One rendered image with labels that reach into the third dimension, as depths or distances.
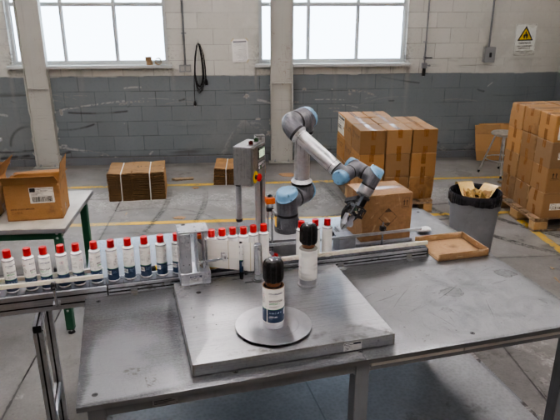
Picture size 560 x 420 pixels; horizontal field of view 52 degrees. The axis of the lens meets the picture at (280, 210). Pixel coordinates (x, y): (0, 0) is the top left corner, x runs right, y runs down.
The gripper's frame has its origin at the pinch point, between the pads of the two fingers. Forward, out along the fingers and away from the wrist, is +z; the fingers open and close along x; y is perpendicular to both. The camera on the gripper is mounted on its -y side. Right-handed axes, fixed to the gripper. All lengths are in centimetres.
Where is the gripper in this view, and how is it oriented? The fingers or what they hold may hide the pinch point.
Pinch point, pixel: (342, 227)
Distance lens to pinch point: 296.9
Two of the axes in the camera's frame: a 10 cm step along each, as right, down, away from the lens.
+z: -4.8, 8.6, 1.6
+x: 8.4, 3.9, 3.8
